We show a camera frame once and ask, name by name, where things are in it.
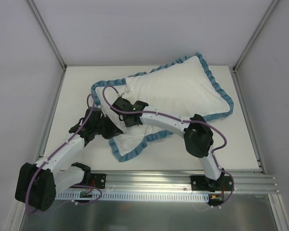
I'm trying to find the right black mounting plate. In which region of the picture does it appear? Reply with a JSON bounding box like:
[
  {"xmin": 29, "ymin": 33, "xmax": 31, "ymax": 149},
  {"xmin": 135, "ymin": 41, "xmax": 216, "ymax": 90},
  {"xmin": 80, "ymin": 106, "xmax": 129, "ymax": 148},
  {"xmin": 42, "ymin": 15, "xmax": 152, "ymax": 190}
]
[{"xmin": 190, "ymin": 174, "xmax": 234, "ymax": 193}]

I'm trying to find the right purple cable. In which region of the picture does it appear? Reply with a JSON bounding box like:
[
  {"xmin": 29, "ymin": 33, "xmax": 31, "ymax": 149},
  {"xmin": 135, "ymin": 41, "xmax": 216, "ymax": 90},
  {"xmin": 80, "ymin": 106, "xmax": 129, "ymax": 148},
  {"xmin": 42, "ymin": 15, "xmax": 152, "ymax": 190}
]
[{"xmin": 102, "ymin": 86, "xmax": 236, "ymax": 212}]

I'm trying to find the right aluminium frame post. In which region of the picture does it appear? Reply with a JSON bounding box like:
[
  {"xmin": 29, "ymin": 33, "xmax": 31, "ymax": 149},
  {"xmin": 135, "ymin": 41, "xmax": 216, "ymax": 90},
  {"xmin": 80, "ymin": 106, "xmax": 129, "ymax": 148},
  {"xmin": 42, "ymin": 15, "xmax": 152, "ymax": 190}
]
[{"xmin": 233, "ymin": 0, "xmax": 280, "ymax": 73}]

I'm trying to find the blue patterned pillowcase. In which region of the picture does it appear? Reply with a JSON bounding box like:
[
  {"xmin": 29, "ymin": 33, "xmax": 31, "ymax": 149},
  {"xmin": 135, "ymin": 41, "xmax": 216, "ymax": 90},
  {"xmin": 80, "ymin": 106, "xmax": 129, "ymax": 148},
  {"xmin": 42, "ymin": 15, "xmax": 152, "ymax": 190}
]
[{"xmin": 90, "ymin": 52, "xmax": 235, "ymax": 163}]

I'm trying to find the white slotted cable duct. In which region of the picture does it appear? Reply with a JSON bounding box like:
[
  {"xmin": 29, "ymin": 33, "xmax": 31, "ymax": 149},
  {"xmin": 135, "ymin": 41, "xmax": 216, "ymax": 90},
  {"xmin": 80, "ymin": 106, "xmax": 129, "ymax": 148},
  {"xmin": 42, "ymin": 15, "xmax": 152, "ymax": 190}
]
[{"xmin": 56, "ymin": 190, "xmax": 209, "ymax": 203}]

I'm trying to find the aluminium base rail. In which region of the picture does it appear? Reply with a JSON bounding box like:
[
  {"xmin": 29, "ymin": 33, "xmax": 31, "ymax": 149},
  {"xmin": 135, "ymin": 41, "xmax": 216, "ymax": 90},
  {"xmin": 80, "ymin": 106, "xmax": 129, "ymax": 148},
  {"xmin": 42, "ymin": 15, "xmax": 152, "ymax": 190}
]
[{"xmin": 55, "ymin": 169, "xmax": 279, "ymax": 194}]

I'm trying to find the white pillow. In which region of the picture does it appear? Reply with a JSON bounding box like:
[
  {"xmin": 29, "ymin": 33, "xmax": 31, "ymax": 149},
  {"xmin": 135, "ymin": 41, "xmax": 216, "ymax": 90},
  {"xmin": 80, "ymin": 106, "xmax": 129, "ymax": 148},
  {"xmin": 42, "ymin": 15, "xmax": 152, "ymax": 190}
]
[{"xmin": 96, "ymin": 55, "xmax": 231, "ymax": 156}]

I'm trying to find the black mounting plate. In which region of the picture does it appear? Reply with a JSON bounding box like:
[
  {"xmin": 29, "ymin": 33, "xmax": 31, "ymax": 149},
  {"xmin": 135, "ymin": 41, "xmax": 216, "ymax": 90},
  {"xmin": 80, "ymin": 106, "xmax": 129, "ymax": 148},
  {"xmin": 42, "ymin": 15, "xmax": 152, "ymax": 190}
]
[
  {"xmin": 190, "ymin": 174, "xmax": 234, "ymax": 193},
  {"xmin": 87, "ymin": 173, "xmax": 106, "ymax": 189}
]

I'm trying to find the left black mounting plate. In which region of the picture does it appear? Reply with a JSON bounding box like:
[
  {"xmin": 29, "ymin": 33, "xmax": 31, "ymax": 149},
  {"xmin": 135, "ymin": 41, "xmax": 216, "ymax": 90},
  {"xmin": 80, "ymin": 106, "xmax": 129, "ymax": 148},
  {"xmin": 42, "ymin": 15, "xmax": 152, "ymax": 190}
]
[{"xmin": 87, "ymin": 173, "xmax": 106, "ymax": 189}]

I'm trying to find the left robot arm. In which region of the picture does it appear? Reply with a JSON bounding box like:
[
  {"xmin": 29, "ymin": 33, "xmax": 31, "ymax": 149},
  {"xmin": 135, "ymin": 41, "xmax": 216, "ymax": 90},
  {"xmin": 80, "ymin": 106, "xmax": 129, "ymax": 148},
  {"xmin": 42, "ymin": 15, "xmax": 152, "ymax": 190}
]
[{"xmin": 15, "ymin": 107, "xmax": 123, "ymax": 212}]

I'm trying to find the aluminium frame post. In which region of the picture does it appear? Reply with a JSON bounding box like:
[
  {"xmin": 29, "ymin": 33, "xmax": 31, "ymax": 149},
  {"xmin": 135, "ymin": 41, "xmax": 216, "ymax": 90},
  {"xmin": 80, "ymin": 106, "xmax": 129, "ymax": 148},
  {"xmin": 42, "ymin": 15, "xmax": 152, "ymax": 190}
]
[
  {"xmin": 233, "ymin": 0, "xmax": 280, "ymax": 73},
  {"xmin": 26, "ymin": 0, "xmax": 67, "ymax": 71}
]

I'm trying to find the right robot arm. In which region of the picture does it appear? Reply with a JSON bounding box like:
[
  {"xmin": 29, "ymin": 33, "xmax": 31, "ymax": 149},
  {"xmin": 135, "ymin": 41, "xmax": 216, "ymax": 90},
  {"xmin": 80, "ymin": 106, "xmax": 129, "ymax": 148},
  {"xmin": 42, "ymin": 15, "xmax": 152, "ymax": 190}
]
[{"xmin": 111, "ymin": 97, "xmax": 224, "ymax": 192}]

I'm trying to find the left aluminium frame post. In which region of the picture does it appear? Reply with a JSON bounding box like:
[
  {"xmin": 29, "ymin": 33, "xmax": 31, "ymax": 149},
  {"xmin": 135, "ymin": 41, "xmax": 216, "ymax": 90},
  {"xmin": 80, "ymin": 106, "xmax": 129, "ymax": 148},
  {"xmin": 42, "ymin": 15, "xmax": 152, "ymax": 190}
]
[{"xmin": 26, "ymin": 0, "xmax": 67, "ymax": 71}]

